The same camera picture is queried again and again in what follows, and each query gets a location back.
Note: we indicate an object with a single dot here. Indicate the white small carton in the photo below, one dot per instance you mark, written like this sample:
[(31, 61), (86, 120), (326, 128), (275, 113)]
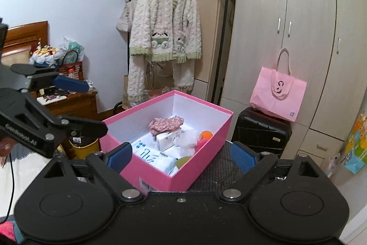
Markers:
[(167, 140)]

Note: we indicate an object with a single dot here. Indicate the white green plastic bag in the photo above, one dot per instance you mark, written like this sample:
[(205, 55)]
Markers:
[(73, 45)]

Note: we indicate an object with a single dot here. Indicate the flower bouquet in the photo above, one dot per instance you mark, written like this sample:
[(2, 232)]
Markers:
[(46, 55)]

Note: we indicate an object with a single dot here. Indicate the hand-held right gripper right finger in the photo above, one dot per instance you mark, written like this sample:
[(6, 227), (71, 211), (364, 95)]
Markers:
[(240, 158)]

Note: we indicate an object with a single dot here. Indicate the light wooden wardrobe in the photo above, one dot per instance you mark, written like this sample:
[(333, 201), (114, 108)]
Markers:
[(309, 18)]

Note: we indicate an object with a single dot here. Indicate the cream knitted panda cardigan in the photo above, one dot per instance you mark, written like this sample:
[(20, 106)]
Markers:
[(163, 18)]

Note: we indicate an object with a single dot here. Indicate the black clothes rack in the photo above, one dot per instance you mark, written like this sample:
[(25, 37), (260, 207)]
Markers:
[(228, 32)]

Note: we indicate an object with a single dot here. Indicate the white bed sheet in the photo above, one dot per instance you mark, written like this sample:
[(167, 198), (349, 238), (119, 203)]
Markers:
[(31, 176)]

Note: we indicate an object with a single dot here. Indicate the pink cardboard box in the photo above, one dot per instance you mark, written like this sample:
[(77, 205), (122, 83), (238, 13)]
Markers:
[(197, 173)]

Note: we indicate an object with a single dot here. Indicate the white plush toy orange top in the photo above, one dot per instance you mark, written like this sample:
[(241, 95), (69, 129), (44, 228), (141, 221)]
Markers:
[(186, 143)]

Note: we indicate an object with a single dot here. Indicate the green round item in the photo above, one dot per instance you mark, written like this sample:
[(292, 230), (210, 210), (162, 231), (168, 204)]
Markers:
[(183, 161)]

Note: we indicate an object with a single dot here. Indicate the pink towel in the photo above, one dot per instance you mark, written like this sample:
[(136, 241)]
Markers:
[(7, 232)]

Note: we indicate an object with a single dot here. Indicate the printed beige bag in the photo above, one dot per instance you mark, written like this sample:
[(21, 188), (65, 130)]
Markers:
[(153, 75)]

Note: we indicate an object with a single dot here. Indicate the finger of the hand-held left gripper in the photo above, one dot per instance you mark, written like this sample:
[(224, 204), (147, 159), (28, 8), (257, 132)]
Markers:
[(89, 127), (71, 84)]

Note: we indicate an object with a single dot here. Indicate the pink floral cloth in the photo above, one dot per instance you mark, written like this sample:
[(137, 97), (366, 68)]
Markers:
[(165, 124)]

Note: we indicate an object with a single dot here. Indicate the brown woven basket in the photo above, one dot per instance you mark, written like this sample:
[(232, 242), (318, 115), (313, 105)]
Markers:
[(73, 68)]

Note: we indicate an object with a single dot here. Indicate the pale pink hanging cloth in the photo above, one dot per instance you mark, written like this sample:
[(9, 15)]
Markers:
[(332, 166)]

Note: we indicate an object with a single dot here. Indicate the colourful printed bag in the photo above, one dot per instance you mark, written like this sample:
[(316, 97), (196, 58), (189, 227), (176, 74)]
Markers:
[(355, 147)]

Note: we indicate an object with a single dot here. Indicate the yellow trash bin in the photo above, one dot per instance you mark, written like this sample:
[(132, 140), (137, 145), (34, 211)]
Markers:
[(83, 150)]

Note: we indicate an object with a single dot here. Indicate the beige canvas tote bag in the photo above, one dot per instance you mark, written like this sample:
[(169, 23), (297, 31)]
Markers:
[(126, 18)]

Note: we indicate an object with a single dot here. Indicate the black hard-shell suitcase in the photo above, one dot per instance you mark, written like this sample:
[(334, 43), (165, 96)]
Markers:
[(258, 130)]

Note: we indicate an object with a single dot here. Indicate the white blue-print tissue pack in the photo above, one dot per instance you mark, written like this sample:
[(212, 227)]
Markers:
[(143, 148), (162, 161)]

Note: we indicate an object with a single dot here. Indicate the pink tote bag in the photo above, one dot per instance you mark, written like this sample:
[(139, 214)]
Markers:
[(275, 101)]

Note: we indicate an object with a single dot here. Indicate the wooden nightstand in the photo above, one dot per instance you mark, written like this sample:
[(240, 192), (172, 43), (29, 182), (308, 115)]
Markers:
[(83, 107)]

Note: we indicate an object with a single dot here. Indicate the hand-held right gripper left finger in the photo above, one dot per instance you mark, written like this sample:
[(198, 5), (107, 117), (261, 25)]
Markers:
[(120, 156)]

